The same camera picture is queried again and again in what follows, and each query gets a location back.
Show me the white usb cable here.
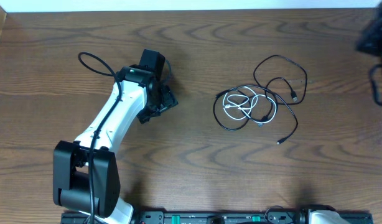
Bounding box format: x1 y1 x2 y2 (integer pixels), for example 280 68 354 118
221 86 278 128

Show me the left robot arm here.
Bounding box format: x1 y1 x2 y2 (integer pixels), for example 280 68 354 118
53 49 178 223

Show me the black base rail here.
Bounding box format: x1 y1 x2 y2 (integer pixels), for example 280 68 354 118
60 210 374 224

